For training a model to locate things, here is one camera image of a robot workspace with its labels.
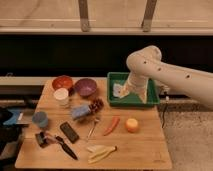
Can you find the orange bowl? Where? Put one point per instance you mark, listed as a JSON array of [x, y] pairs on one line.
[[62, 82]]

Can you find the green plastic tray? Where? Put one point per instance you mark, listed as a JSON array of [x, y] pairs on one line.
[[132, 99]]

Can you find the black kitchen knife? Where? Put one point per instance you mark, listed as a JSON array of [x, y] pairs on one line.
[[66, 148]]

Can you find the right metal window bracket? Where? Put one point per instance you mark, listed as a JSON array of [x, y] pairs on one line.
[[148, 15]]

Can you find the blue object at left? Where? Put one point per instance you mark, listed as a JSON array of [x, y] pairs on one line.
[[19, 117]]

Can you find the purple bowl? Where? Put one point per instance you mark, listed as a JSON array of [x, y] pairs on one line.
[[85, 87]]

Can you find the blue sponge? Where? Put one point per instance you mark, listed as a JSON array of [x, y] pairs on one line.
[[79, 112]]

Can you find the orange fruit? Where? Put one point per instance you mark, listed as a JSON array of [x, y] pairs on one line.
[[132, 125]]

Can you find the blue cup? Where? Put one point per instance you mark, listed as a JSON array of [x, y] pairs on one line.
[[40, 119]]

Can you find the metal window bracket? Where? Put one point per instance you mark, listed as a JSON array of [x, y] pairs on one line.
[[148, 15], [84, 16]]

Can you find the yellow banana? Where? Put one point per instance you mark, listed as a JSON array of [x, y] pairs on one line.
[[99, 152]]

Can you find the black binder clip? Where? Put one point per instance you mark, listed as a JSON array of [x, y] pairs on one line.
[[44, 139]]

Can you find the brown pine cone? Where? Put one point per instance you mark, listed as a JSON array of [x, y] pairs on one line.
[[96, 105]]

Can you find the black bag at left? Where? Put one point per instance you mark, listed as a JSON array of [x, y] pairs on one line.
[[9, 135]]

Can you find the left metal window bracket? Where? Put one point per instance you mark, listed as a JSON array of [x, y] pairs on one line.
[[84, 16]]

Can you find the white cup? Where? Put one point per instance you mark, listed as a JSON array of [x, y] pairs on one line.
[[61, 95]]

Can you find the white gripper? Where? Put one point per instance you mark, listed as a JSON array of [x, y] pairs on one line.
[[136, 84]]

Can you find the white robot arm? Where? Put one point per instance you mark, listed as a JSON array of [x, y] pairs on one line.
[[146, 63]]

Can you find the red chili pepper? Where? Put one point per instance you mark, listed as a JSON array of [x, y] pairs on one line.
[[112, 126]]

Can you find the black remote control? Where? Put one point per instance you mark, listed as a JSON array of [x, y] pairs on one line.
[[69, 132]]

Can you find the white item in tray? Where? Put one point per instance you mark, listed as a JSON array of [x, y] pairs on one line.
[[117, 90]]

